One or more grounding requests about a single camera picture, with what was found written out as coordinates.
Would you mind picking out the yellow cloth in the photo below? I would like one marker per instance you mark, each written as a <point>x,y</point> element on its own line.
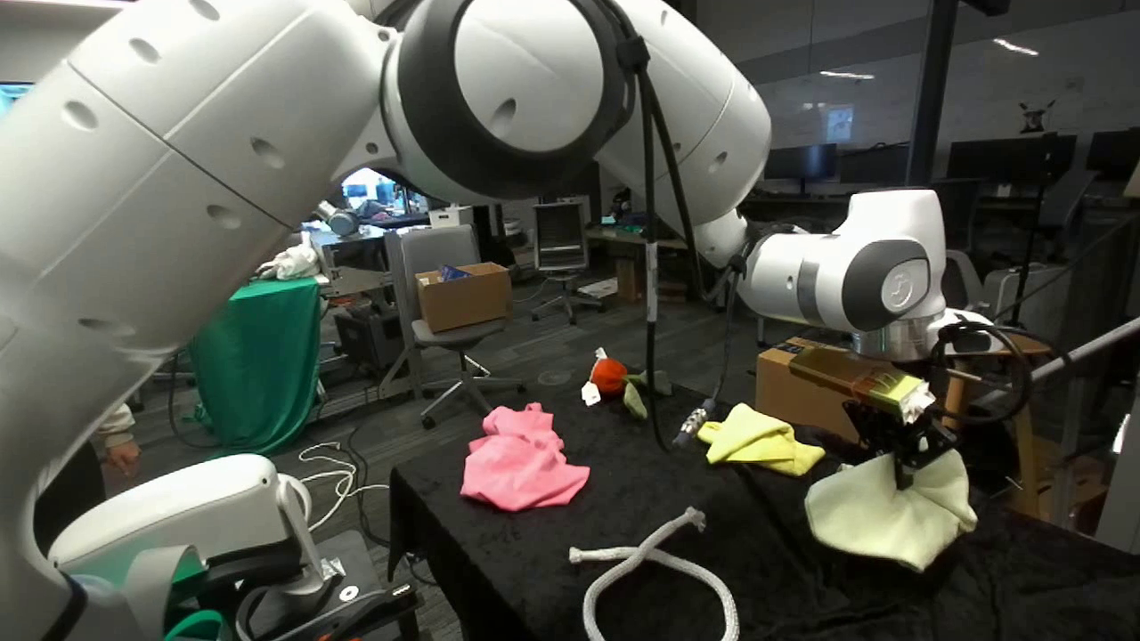
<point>761,443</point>

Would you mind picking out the white diagonal rail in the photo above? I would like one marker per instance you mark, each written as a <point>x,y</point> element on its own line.
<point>1093,344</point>

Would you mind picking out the black stand pole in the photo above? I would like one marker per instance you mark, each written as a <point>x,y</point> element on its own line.
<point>934,92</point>

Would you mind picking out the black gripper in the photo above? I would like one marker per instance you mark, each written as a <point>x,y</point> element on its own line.
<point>915,434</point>

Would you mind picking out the wooden stool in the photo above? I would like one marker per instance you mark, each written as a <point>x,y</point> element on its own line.
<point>1020,357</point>

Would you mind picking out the black tablecloth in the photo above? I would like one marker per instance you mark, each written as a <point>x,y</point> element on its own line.
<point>713,521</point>

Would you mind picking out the wide black computer monitor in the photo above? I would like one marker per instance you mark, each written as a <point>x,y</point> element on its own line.
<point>1011,161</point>

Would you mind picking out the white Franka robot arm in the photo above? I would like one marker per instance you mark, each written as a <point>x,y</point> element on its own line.
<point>178,179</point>

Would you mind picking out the pink cloth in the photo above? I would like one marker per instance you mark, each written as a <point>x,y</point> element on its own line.
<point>520,464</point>

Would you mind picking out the cardboard box with black tape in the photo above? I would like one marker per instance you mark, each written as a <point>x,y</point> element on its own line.
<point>784,394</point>

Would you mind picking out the cream white cloth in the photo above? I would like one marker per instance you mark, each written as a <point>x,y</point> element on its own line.
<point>884,521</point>

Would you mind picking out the grey swivel office chair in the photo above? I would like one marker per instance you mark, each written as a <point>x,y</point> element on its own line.
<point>457,350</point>

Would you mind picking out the small cardboard box blue label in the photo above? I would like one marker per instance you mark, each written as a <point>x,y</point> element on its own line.
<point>466,298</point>

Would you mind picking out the dark mesh office chair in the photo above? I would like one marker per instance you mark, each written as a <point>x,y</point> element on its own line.
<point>560,235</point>

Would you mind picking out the black clamp mount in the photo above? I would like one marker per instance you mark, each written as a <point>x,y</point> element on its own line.
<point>333,606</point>

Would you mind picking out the white crumpled object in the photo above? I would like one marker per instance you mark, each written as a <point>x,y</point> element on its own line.
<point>289,256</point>

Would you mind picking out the red plush toy green leaves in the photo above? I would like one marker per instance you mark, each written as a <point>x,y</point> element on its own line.
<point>608,374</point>

